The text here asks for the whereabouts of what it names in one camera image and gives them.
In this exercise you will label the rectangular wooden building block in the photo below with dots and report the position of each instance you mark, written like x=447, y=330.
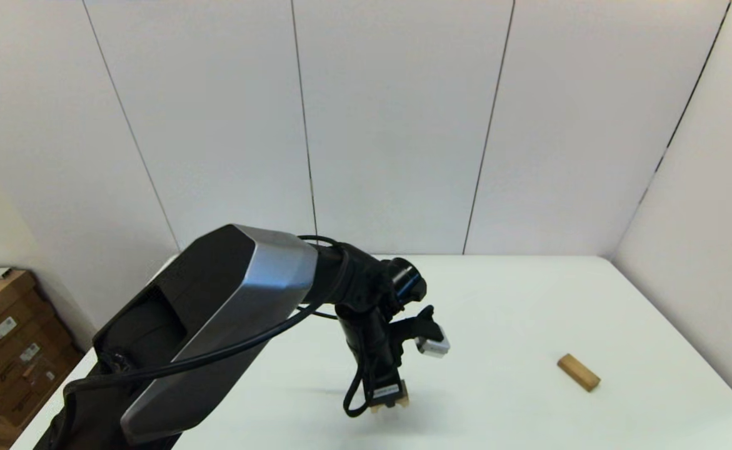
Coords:
x=579, y=372

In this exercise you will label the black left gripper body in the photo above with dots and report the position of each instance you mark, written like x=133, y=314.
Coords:
x=375, y=350

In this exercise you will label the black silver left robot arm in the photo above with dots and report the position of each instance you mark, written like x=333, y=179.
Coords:
x=228, y=312

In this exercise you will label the stacked cardboard boxes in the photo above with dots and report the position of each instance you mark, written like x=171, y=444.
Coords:
x=15, y=369

